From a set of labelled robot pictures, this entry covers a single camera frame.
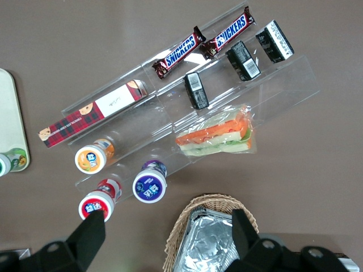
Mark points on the oval wicker basket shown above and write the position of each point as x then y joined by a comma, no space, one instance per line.
181,226

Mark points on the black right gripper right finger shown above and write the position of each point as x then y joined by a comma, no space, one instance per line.
252,249

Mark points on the green lid gum jar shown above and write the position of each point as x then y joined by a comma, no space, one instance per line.
15,160

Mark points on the red tartan cookie box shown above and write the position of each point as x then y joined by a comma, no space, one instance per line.
93,113

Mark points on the small black barcode box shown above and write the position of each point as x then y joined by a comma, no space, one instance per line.
196,90
275,42
243,61

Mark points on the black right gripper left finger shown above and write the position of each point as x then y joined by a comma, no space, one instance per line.
82,243

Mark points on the Snickers chocolate bar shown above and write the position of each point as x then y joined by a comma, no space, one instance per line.
180,52
229,32

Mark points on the red lid gum jar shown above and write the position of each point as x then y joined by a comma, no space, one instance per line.
96,205

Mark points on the purple lid gum jar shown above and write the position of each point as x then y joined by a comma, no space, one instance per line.
149,187

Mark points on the plastic-wrapped triangle sandwich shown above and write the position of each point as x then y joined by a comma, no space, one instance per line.
215,136

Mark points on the beige plastic tray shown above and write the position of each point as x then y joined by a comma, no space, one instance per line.
10,119

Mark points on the silver foil packet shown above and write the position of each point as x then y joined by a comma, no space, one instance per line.
207,243

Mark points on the orange lid gum jar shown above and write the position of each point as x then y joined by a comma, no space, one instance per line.
90,158

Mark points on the clear acrylic tiered stand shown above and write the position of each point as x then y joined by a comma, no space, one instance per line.
158,122

